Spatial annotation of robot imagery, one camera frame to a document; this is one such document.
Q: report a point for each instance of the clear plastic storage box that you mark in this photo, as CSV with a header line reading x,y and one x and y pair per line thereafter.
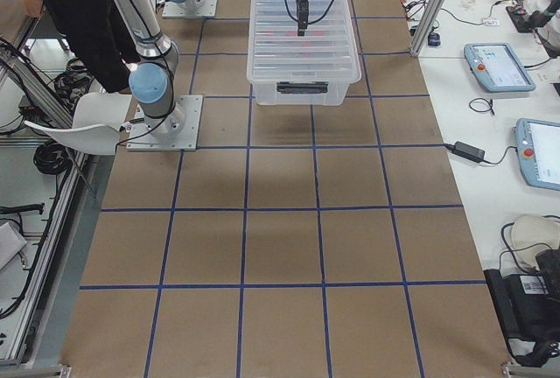
x,y
320,92

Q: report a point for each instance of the blue teach pendant upper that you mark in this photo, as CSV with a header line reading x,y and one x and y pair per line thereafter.
x,y
497,69

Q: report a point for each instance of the blue teach pendant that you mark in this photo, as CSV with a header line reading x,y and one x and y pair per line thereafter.
x,y
537,144
497,69

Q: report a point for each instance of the person in yellow shirt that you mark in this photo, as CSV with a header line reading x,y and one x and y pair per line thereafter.
x,y
96,34

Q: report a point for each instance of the black power adapter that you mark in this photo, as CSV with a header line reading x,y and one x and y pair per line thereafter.
x,y
466,151

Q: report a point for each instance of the white plastic chair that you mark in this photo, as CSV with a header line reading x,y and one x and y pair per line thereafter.
x,y
96,122

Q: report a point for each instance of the blue teach pendant lower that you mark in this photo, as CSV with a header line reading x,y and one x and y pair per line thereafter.
x,y
537,144

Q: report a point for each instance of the black equipment case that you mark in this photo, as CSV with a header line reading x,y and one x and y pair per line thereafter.
x,y
528,317

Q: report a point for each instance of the aluminium frame post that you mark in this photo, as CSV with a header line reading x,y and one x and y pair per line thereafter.
x,y
425,25

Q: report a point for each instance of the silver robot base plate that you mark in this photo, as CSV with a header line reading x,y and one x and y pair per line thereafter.
x,y
179,130

